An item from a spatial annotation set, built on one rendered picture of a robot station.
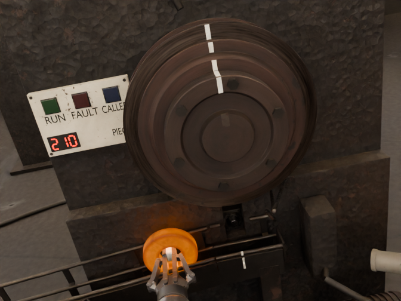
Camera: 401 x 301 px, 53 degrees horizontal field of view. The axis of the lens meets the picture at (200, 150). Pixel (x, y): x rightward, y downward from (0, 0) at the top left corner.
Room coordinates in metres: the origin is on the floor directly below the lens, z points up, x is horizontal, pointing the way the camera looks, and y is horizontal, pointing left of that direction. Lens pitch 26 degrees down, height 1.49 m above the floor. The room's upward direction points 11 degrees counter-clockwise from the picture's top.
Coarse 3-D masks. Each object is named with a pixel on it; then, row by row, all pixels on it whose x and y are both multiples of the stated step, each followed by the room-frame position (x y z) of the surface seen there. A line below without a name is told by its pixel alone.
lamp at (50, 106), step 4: (44, 100) 1.02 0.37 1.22; (48, 100) 1.02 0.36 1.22; (52, 100) 1.02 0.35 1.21; (44, 104) 1.02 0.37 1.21; (48, 104) 1.02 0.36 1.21; (52, 104) 1.02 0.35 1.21; (56, 104) 1.02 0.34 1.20; (44, 108) 1.02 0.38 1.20; (48, 108) 1.02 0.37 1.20; (52, 108) 1.02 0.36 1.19; (56, 108) 1.02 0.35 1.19; (48, 112) 1.02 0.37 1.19; (52, 112) 1.02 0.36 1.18
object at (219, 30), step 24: (216, 24) 0.90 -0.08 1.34; (240, 24) 0.90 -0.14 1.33; (168, 48) 0.90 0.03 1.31; (288, 48) 0.90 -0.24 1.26; (144, 72) 0.90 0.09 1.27; (312, 96) 0.91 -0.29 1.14; (312, 120) 0.91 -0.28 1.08; (144, 168) 0.90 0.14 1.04; (288, 168) 0.90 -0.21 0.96; (168, 192) 0.90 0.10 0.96; (264, 192) 0.90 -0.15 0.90
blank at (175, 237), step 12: (168, 228) 0.94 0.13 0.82; (156, 240) 0.91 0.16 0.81; (168, 240) 0.91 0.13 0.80; (180, 240) 0.91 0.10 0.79; (192, 240) 0.92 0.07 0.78; (144, 252) 0.91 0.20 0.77; (156, 252) 0.91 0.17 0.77; (192, 252) 0.91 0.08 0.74; (168, 264) 0.92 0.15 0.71; (180, 264) 0.91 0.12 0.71
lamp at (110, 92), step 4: (108, 88) 1.02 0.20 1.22; (112, 88) 1.02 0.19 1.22; (116, 88) 1.02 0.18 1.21; (104, 92) 1.02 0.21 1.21; (108, 92) 1.02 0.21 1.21; (112, 92) 1.02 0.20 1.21; (116, 92) 1.02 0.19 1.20; (108, 96) 1.02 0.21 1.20; (112, 96) 1.02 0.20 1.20; (116, 96) 1.02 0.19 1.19; (108, 100) 1.02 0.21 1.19; (112, 100) 1.02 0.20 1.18; (116, 100) 1.02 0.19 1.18
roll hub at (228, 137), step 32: (192, 96) 0.82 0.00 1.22; (224, 96) 0.83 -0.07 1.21; (256, 96) 0.82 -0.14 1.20; (192, 128) 0.82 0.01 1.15; (224, 128) 0.81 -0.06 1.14; (256, 128) 0.83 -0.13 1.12; (288, 128) 0.82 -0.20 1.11; (192, 160) 0.82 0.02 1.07; (224, 160) 0.81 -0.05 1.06; (256, 160) 0.83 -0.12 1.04
